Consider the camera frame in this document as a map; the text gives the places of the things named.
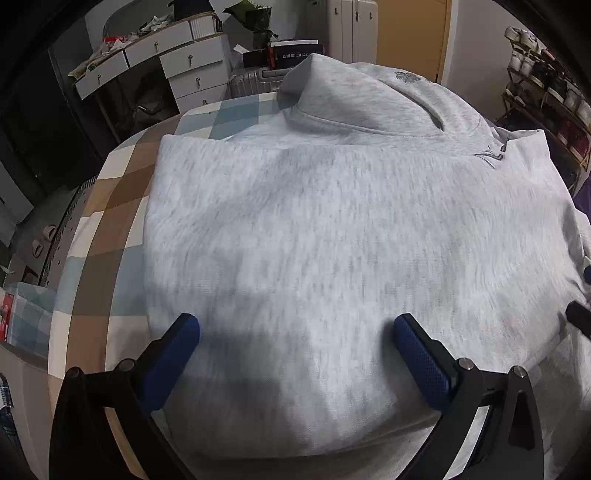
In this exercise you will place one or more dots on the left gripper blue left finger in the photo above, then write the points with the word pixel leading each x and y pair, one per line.
pixel 142 387

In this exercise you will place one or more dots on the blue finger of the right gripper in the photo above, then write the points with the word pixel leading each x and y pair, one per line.
pixel 579 316
pixel 587 274

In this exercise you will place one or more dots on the dark flower bouquet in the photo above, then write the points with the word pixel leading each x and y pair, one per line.
pixel 255 18

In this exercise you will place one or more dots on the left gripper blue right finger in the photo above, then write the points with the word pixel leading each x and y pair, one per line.
pixel 452 390

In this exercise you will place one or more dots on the checked bed sheet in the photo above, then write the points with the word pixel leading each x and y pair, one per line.
pixel 99 316

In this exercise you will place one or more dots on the bamboo shoe rack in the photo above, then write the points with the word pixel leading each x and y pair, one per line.
pixel 541 96

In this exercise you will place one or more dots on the wooden door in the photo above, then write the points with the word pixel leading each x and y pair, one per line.
pixel 413 35

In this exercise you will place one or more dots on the white drawer desk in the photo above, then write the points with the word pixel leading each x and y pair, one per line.
pixel 192 54

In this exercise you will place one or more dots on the silver flat suitcase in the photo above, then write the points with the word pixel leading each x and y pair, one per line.
pixel 255 81

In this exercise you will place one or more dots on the black red box on suitcase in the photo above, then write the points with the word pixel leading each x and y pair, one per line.
pixel 288 54

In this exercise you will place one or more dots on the white upright suitcase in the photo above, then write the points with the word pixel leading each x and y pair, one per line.
pixel 353 30

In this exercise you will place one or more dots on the light grey hoodie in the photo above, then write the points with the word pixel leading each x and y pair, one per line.
pixel 374 192

